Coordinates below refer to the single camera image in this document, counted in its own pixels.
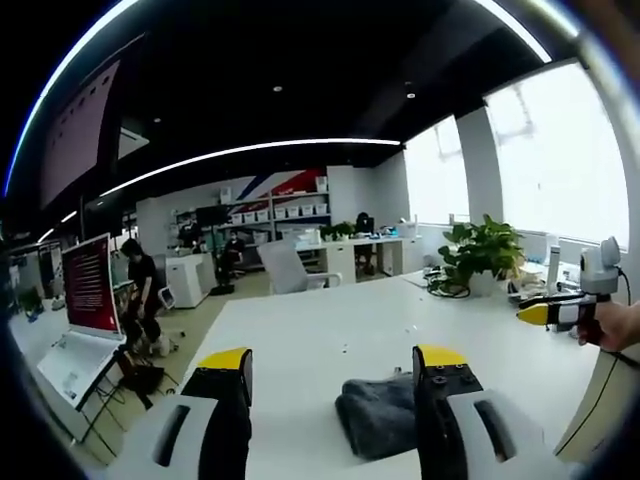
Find white-framed monitor with red screen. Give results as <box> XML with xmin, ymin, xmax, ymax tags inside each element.
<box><xmin>60</xmin><ymin>232</ymin><xmax>127</xmax><ymax>342</ymax></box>

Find black screen on stand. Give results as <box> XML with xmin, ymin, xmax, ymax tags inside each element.
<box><xmin>194</xmin><ymin>204</ymin><xmax>236</xmax><ymax>297</ymax></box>

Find dark grey towel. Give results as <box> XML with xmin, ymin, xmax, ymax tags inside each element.
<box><xmin>333</xmin><ymin>378</ymin><xmax>419</xmax><ymax>460</ymax></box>

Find white upright tower device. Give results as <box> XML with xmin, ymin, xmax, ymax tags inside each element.
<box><xmin>546</xmin><ymin>243</ymin><xmax>562</xmax><ymax>287</ymax></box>

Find large hanging display screen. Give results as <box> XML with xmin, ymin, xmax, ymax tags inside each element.
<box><xmin>38</xmin><ymin>58</ymin><xmax>122</xmax><ymax>211</ymax></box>

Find white low cabinet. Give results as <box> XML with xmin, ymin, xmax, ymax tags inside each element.
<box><xmin>164</xmin><ymin>251</ymin><xmax>217</xmax><ymax>309</ymax></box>

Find black cables on floor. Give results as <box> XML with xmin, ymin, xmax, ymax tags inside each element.
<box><xmin>112</xmin><ymin>349</ymin><xmax>174</xmax><ymax>411</ymax></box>

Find green potted plant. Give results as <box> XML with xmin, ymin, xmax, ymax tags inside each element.
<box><xmin>437</xmin><ymin>213</ymin><xmax>527</xmax><ymax>300</ymax></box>

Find person's right hand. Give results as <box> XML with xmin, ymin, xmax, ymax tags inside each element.
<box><xmin>575</xmin><ymin>298</ymin><xmax>640</xmax><ymax>353</ymax></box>

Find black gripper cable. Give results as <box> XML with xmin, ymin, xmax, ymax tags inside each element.
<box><xmin>597</xmin><ymin>264</ymin><xmax>640</xmax><ymax>371</ymax></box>

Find shelf of white storage boxes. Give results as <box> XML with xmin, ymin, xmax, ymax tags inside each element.
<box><xmin>227</xmin><ymin>188</ymin><xmax>332</xmax><ymax>226</ymax></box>

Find small green desk plant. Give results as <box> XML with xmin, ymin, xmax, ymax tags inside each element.
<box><xmin>318</xmin><ymin>221</ymin><xmax>357</xmax><ymax>242</ymax></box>

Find white office chair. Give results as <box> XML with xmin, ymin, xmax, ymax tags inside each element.
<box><xmin>256</xmin><ymin>239</ymin><xmax>344</xmax><ymax>296</ymax></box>

